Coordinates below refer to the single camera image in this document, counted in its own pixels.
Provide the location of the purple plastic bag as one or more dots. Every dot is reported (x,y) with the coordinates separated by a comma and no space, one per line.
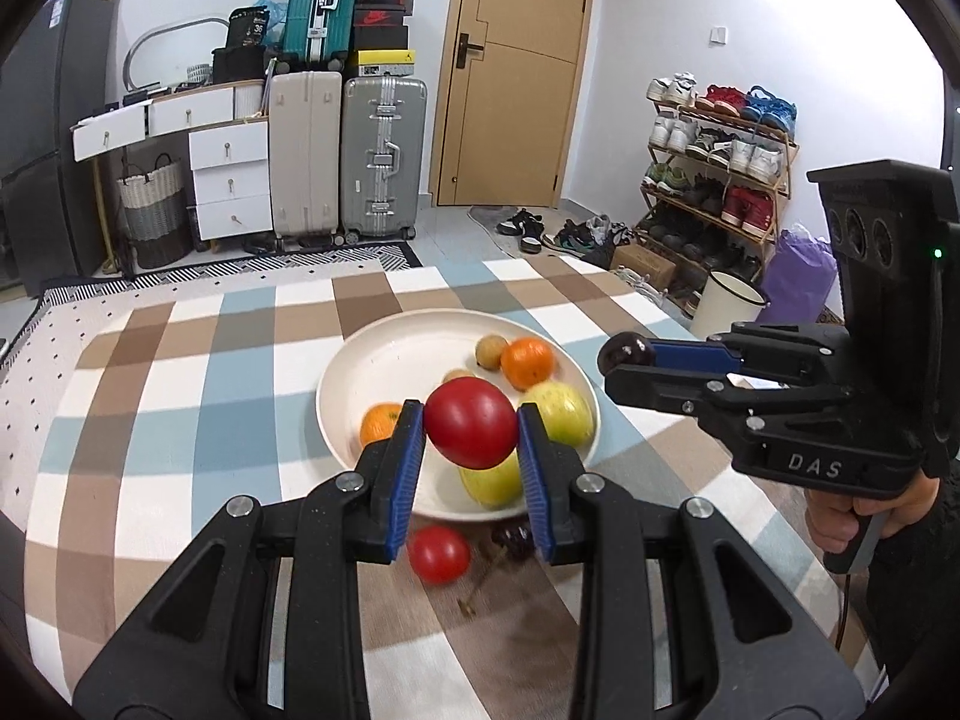
(806,277)

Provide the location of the beige suitcase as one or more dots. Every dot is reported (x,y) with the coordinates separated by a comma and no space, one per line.
(304,150)

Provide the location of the cream round plate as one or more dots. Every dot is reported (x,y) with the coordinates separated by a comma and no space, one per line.
(397,367)

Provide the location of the dark purple plum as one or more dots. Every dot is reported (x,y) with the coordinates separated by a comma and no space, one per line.
(621,351)

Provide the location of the green apple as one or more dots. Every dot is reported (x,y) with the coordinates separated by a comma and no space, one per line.
(559,412)

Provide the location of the white drawer desk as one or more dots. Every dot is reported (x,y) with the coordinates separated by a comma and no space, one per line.
(225,157)

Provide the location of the pile of loose shoes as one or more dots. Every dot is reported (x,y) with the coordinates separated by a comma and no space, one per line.
(525,225)

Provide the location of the cream bucket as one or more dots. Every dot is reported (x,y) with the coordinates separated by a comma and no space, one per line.
(724,304)

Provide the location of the red and black shoe box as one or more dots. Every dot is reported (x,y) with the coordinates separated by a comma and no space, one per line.
(382,16)

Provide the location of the wooden shoe rack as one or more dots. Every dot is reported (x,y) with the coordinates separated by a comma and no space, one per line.
(786,165)

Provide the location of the wooden door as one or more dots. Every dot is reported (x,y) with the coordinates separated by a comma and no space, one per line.
(517,90)

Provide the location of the yellow green large citrus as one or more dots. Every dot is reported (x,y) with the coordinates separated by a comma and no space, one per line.
(491,484)

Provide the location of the plain black shoe box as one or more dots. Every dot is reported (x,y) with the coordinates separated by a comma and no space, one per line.
(379,39)

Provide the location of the rows of racked shoes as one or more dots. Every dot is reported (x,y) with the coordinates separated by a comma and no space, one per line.
(712,142)

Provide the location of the person's right hand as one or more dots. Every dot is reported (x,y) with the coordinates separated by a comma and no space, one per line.
(825,525)

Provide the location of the oval silver-framed mirror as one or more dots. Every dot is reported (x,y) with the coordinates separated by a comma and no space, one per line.
(180,52)

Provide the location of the small striped basket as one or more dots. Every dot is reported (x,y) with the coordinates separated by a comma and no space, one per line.
(199,73)

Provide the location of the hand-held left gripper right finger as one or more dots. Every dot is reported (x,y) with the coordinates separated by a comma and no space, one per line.
(536,480)

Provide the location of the brown longan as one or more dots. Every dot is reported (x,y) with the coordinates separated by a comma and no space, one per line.
(491,352)
(457,376)

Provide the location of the grey doormat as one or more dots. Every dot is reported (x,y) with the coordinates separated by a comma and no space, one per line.
(484,216)

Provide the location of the black foil bag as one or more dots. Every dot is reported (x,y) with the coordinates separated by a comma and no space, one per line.
(247,26)

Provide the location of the dark cherry with stem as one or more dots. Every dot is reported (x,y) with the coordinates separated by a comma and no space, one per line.
(514,538)

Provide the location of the blue plastic bag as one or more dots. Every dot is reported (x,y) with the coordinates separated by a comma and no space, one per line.
(271,11)

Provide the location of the woven laundry basket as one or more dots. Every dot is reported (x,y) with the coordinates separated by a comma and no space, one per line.
(154,210)

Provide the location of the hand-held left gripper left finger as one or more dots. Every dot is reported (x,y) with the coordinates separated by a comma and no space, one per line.
(401,480)

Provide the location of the red tomato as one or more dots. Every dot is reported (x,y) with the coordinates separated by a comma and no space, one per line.
(439,555)
(471,424)

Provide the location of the orange tangerine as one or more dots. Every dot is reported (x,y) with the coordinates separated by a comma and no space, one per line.
(529,361)
(381,424)

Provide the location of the silver suitcase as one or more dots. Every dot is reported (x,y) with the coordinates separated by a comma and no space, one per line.
(382,150)

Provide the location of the teal suitcase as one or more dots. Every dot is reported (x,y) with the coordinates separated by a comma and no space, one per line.
(322,0)

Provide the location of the brown cardboard box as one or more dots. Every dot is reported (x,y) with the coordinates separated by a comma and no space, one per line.
(645,262)

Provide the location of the black fridge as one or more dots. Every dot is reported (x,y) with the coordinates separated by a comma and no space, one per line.
(45,127)

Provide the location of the black storage box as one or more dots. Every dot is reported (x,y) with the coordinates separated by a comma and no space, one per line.
(240,64)

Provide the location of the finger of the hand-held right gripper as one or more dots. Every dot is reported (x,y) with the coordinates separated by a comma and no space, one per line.
(652,386)
(690,355)

